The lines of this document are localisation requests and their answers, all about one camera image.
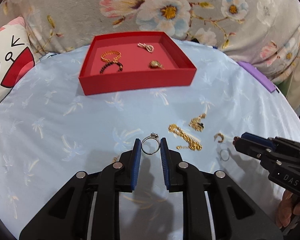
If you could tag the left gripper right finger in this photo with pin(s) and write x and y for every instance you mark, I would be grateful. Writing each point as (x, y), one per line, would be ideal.
(214, 206)

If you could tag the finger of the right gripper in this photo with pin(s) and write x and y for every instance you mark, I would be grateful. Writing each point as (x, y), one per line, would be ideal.
(249, 148)
(259, 140)

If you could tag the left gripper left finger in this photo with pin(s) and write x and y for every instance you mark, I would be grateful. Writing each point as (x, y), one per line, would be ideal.
(87, 206)

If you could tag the gold hoop earring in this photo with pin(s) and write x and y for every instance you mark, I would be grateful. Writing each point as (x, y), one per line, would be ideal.
(219, 137)

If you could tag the red jewelry tray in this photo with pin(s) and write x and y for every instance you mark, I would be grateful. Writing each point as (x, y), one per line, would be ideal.
(132, 71)

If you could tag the person's right hand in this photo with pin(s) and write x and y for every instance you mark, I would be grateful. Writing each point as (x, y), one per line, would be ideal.
(286, 209)

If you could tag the purple object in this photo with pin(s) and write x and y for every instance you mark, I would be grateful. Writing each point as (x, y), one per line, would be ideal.
(261, 78)

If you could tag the light blue palm-print cloth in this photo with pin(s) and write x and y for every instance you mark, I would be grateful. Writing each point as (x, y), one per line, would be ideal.
(49, 129)

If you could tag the grey floral blanket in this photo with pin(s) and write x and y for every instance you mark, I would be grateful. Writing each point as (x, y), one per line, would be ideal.
(264, 33)

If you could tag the gold twisted bangle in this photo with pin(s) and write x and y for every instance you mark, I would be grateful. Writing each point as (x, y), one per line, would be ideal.
(110, 56)

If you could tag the white cat face pillow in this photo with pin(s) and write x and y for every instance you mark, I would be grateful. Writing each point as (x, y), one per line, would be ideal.
(16, 55)

